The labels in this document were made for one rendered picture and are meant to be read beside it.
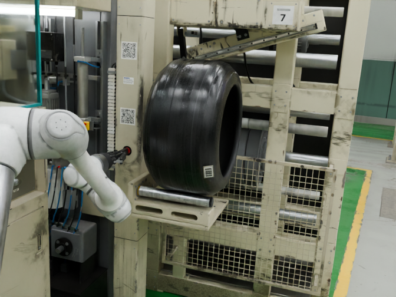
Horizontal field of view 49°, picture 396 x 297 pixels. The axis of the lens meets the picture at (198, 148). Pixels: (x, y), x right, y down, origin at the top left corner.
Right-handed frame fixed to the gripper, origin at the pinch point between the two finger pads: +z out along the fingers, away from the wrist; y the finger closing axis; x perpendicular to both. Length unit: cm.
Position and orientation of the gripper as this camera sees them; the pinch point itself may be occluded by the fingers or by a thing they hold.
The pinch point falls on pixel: (122, 152)
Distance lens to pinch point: 200.7
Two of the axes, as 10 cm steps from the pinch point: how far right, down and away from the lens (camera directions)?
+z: 3.0, -2.1, 9.3
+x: -0.6, 9.7, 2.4
